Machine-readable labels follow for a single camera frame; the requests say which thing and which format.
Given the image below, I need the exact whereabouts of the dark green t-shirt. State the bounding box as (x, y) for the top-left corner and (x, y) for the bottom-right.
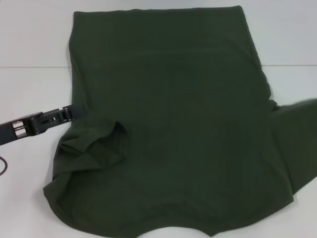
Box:
(42, 5), (317, 238)

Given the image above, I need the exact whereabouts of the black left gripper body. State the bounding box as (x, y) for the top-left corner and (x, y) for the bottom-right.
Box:
(0, 112), (44, 147)

